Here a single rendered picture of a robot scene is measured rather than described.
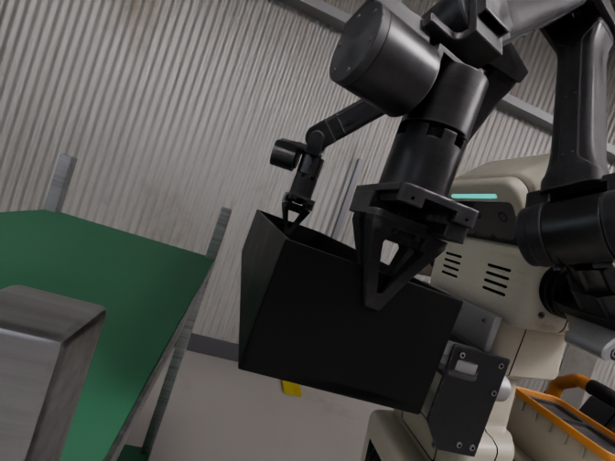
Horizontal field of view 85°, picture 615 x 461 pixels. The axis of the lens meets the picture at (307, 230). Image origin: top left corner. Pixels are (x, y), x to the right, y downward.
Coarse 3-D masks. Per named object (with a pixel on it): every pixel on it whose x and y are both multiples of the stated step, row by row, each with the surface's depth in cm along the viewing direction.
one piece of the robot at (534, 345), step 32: (448, 256) 70; (480, 256) 61; (512, 256) 54; (448, 288) 68; (480, 288) 60; (512, 288) 53; (544, 288) 49; (512, 320) 52; (544, 320) 50; (512, 352) 57; (544, 352) 58; (512, 384) 59; (384, 416) 71; (416, 416) 65; (384, 448) 65; (416, 448) 63; (480, 448) 54; (512, 448) 56
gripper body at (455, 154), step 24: (408, 144) 26; (432, 144) 25; (456, 144) 27; (384, 168) 28; (408, 168) 26; (432, 168) 25; (456, 168) 27; (384, 192) 27; (408, 192) 23; (432, 192) 23; (408, 216) 27; (456, 216) 24
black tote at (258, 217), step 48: (288, 240) 26; (336, 240) 70; (288, 288) 27; (336, 288) 28; (432, 288) 34; (240, 336) 32; (288, 336) 27; (336, 336) 28; (384, 336) 29; (432, 336) 30; (336, 384) 28; (384, 384) 29
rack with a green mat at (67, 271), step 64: (64, 192) 87; (0, 256) 49; (64, 256) 58; (128, 256) 70; (192, 256) 90; (0, 320) 8; (64, 320) 9; (128, 320) 43; (192, 320) 95; (0, 384) 8; (64, 384) 9; (128, 384) 31; (0, 448) 8; (64, 448) 22; (128, 448) 96
